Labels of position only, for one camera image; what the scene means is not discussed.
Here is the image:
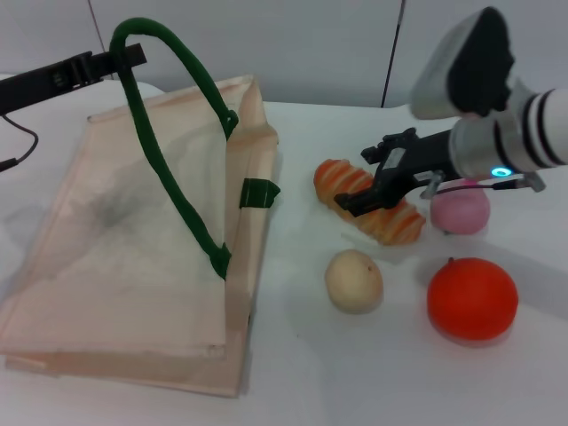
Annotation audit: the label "pink peach bun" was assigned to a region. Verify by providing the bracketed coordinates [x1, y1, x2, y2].
[429, 177, 492, 236]

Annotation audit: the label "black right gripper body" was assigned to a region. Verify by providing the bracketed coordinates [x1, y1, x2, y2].
[360, 128, 456, 209]

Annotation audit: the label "beige canvas tote bag green handles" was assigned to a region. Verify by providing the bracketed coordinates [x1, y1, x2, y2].
[0, 16, 281, 398]

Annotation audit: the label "thin black wall strip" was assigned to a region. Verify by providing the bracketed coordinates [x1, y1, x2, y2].
[380, 0, 407, 109]

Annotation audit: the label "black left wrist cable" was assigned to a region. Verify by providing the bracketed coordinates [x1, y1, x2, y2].
[0, 113, 40, 172]

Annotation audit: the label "orange striped bread loaf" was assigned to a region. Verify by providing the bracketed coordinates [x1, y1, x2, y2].
[313, 158, 427, 248]

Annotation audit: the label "round orange fruit toy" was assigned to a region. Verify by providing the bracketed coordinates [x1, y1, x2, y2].
[426, 256, 519, 342]

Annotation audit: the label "round beige egg yolk pastry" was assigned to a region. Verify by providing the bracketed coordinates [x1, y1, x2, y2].
[324, 248, 384, 315]

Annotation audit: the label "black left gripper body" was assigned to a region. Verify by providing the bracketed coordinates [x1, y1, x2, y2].
[0, 64, 59, 115]

